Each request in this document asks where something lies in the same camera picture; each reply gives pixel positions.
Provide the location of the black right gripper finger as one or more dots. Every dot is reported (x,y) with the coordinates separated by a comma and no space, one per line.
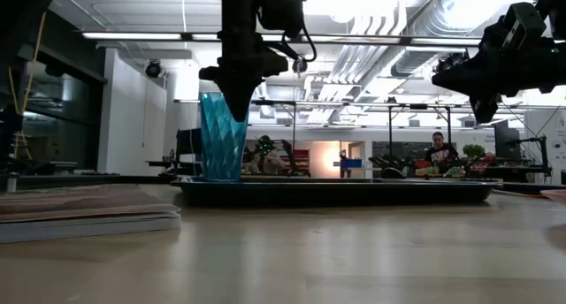
(484,109)

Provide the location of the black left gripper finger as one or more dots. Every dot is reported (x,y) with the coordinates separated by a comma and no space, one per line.
(247,92)
(233,94)

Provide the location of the teal faceted translucent cup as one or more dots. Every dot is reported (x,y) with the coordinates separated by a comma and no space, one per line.
(219,149)

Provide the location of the pink round plate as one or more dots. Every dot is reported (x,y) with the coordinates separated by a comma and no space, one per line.
(558,195)

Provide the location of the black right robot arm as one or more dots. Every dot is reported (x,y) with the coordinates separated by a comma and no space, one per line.
(558,12)

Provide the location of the dark green plastic tray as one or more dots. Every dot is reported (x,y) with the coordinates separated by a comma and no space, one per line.
(336,193)

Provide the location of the dark computer monitor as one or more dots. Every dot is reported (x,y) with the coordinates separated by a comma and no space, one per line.
(189,145)
(507,140)

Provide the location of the green potted plant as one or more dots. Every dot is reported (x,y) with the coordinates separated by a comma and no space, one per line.
(473,150)

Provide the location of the black round spotlight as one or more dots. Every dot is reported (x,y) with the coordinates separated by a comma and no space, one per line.
(300,65)
(153,70)

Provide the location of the cluttered wooden workbench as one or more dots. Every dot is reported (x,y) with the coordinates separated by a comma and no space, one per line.
(486,169)

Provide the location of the person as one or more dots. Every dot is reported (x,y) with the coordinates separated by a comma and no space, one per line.
(440,154)

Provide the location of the white sign board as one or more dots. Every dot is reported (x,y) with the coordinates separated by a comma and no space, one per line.
(555,131)

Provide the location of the white plush toy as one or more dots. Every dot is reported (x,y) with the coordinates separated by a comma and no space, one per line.
(269,164)

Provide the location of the red shelf unit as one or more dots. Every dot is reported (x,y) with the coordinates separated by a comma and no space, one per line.
(302,162)

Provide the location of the long fluorescent light strip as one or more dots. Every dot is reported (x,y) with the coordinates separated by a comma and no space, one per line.
(132,35)

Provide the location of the blue box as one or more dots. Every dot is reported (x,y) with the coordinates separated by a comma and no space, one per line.
(351,163)

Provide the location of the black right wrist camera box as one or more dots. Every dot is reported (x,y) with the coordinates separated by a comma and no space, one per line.
(524,25)

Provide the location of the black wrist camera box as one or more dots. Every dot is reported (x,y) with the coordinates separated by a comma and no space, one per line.
(283,10)
(524,25)

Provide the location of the black station frame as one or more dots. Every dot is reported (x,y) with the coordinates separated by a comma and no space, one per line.
(294,131)
(390,131)

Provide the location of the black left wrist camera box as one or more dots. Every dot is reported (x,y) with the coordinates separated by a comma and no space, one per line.
(283,10)

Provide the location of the silver ventilation duct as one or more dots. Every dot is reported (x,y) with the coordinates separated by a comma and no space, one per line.
(442,25)

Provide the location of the black metal table frame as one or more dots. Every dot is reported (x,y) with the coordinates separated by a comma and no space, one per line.
(88,179)

